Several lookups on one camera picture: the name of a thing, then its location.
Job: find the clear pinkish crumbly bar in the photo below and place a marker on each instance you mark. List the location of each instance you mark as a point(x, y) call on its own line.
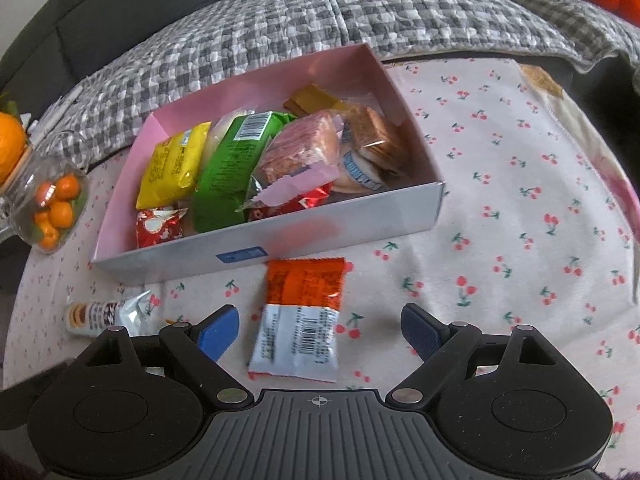
point(300, 152)

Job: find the mandarin with green leaf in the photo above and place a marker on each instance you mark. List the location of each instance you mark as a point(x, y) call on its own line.
point(10, 145)

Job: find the cherry print table cloth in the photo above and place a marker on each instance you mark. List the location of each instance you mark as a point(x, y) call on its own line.
point(500, 185)

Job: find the green snack packet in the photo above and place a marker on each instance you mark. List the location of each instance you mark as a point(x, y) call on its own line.
point(225, 175)

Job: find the yellow snack packet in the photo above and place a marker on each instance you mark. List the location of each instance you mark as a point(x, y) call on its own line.
point(172, 165)

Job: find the white packet with blue barcode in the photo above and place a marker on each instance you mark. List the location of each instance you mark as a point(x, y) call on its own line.
point(357, 172)

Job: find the clear oat bar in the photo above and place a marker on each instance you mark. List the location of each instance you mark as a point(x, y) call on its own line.
point(372, 132)

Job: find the orange and white snack packet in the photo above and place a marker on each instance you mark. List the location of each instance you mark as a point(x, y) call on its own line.
point(302, 320)

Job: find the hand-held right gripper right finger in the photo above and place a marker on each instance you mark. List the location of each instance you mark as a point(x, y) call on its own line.
point(420, 334)

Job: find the glass jar of small oranges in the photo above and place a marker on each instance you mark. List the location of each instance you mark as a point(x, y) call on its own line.
point(52, 200)

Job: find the long grey biscuit packet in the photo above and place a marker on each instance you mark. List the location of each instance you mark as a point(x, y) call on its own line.
point(110, 315)

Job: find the gold foil snack packet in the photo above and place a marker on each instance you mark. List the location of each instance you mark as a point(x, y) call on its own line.
point(310, 100)

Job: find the pink cardboard box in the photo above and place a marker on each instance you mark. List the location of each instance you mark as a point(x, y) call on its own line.
point(325, 240)

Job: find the red rice cracker packet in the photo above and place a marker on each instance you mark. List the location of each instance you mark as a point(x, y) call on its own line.
point(160, 227)
point(305, 199)

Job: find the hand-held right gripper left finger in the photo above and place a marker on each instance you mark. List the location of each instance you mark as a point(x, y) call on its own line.
point(220, 334)

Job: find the grey checkered blanket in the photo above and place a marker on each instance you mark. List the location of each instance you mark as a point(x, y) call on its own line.
point(280, 25)

